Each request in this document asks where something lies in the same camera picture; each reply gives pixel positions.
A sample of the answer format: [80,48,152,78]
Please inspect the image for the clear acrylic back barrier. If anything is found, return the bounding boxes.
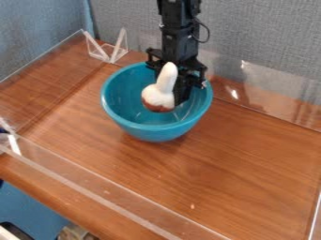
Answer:
[189,50,321,132]

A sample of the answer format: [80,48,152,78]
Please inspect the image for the blue bowl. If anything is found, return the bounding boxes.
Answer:
[100,62,212,143]

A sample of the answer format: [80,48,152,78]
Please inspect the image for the clear acrylic barrier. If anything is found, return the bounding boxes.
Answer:
[189,50,321,132]
[0,29,104,93]
[0,117,230,240]

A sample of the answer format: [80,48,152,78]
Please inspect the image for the clear acrylic corner bracket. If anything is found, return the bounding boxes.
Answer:
[82,27,129,64]

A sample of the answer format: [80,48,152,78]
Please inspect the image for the black cable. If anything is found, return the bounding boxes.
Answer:
[189,18,211,44]

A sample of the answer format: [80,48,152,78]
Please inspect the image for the clear acrylic front barrier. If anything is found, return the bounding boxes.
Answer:
[0,117,230,240]

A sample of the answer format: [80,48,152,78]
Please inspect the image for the plush mushroom toy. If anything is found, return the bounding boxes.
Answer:
[141,62,177,113]

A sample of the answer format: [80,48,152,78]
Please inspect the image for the clear acrylic left barrier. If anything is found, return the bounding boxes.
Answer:
[0,29,104,93]

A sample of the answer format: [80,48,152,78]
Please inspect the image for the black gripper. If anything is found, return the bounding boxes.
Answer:
[147,0,205,106]

